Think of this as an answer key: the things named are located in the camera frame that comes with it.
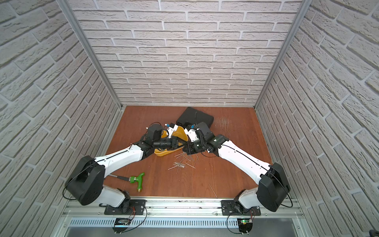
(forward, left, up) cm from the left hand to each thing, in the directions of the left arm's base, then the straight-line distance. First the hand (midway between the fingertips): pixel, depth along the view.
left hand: (188, 142), depth 78 cm
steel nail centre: (-1, +1, -18) cm, 18 cm away
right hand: (-3, +2, -1) cm, 4 cm away
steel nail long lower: (-7, +10, -18) cm, 22 cm away
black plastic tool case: (+34, -5, -18) cm, 39 cm away
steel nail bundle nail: (-5, +6, -17) cm, 19 cm away
